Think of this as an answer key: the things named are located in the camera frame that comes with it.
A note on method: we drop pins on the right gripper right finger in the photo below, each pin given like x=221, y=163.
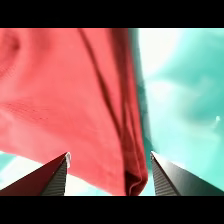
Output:
x=173, y=180

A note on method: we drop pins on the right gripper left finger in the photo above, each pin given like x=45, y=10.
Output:
x=50, y=180

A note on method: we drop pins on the red T-shirt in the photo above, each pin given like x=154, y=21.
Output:
x=63, y=100

